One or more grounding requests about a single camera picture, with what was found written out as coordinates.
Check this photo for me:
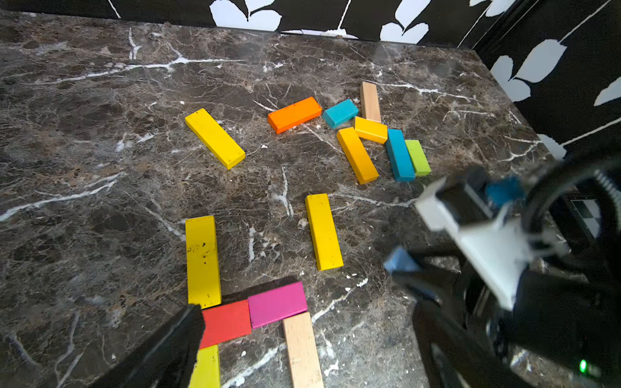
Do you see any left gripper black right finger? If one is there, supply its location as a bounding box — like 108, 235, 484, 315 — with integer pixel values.
412, 302, 529, 387

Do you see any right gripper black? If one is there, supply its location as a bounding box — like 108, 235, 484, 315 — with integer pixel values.
389, 247, 524, 349

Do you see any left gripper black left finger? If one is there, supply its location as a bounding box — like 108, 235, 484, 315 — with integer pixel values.
92, 304, 205, 387

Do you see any yellow-green long block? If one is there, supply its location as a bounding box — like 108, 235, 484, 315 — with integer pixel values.
189, 345, 221, 388

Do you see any red block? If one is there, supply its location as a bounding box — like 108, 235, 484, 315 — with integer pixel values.
200, 300, 252, 349

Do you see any yellow long block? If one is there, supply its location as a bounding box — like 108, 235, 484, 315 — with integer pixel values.
185, 216, 222, 309

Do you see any magenta block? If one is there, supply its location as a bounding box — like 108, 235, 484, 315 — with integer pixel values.
247, 282, 307, 329

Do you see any tan wood long block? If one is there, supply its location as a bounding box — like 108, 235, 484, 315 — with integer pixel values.
283, 312, 323, 388

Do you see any light blue short block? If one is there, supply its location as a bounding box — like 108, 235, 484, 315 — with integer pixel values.
383, 246, 420, 274

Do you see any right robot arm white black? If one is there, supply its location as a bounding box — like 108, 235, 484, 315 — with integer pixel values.
383, 144, 620, 387

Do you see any cyan long block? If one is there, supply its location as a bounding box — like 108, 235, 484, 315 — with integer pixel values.
386, 129, 416, 182

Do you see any lime green short block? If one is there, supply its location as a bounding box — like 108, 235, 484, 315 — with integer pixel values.
405, 140, 431, 177

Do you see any amber long block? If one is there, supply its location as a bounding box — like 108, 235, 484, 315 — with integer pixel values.
337, 127, 379, 184

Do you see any amber short block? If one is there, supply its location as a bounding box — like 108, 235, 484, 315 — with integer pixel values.
354, 116, 387, 145

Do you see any black white checkerboard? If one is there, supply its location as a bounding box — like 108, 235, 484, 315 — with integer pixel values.
570, 199, 601, 238

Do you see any natural wood long block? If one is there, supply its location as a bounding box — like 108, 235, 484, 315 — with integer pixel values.
360, 82, 382, 123

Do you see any teal short block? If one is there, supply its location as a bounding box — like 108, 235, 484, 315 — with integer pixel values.
322, 100, 359, 129

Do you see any orange long block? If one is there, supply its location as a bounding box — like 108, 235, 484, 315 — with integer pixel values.
268, 97, 323, 134

